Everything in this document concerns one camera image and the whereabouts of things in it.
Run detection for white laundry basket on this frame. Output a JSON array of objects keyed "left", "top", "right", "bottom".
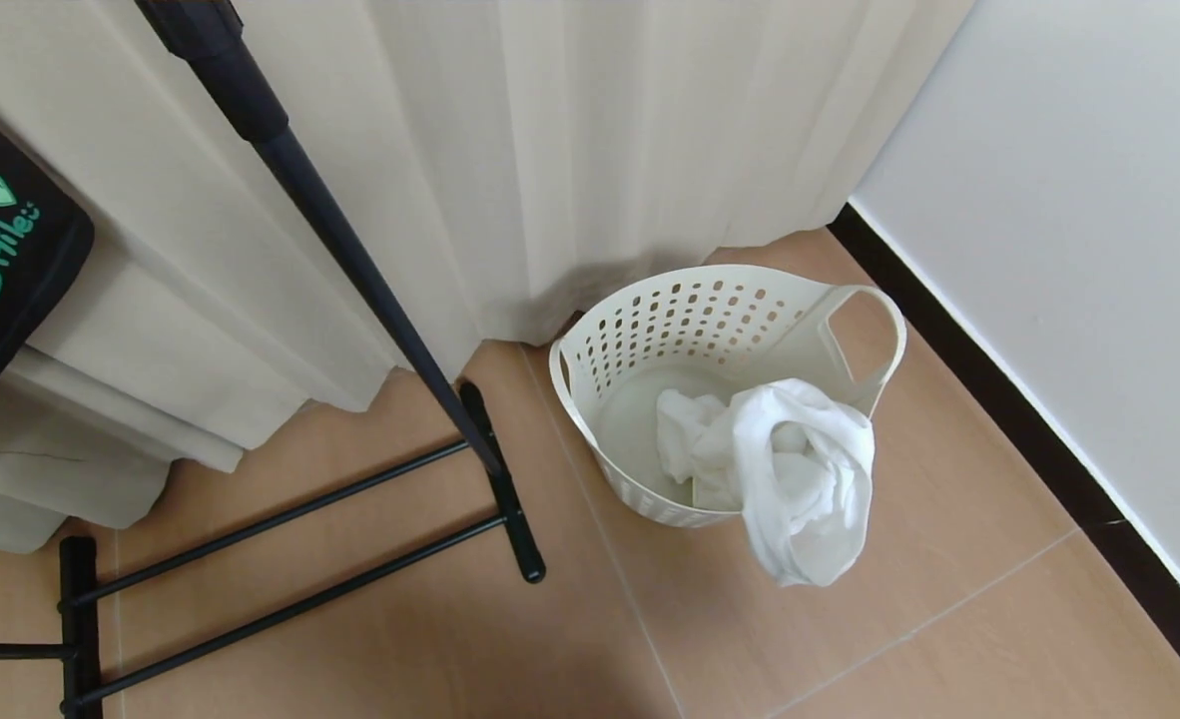
[{"left": 548, "top": 264, "right": 908, "bottom": 528}]

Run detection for black clothes rack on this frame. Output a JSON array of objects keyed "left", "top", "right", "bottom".
[{"left": 0, "top": 0, "right": 548, "bottom": 719}]

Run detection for black shorts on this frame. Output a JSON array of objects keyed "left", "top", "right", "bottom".
[{"left": 0, "top": 88, "right": 96, "bottom": 432}]

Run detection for beige curtain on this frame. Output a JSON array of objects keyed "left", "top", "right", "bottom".
[{"left": 0, "top": 0, "right": 975, "bottom": 570}]

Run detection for white printed t-shirt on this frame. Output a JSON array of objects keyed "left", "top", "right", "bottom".
[{"left": 656, "top": 377, "right": 877, "bottom": 588}]

